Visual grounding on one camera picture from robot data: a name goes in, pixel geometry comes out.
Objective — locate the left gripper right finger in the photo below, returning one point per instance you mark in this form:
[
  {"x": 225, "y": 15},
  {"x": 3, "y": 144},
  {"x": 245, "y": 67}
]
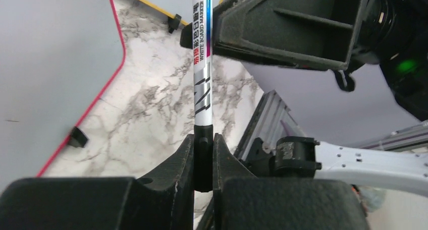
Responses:
[{"x": 289, "y": 197}]

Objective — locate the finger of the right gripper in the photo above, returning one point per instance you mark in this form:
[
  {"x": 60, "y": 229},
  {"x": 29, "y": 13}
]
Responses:
[{"x": 304, "y": 34}]

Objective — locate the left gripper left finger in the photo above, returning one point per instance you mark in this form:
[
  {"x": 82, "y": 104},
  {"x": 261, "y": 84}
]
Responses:
[{"x": 161, "y": 199}]

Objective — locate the white whiteboard marker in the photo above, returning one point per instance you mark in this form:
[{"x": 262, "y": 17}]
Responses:
[{"x": 202, "y": 61}]

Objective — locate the red framed whiteboard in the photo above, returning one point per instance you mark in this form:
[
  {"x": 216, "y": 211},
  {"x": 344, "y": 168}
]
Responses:
[{"x": 57, "y": 58}]

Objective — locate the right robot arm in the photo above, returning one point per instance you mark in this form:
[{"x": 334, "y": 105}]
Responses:
[{"x": 392, "y": 35}]

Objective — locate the black whiteboard foot clip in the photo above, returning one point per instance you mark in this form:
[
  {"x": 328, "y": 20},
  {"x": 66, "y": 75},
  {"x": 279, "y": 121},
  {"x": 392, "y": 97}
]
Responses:
[{"x": 77, "y": 138}]

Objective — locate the black yellow-board foot clip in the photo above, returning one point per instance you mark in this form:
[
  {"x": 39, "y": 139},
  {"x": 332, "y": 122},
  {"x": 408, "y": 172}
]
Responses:
[{"x": 174, "y": 23}]

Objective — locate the aluminium front frame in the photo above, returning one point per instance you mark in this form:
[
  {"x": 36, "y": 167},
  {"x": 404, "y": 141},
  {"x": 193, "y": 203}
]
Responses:
[{"x": 375, "y": 124}]

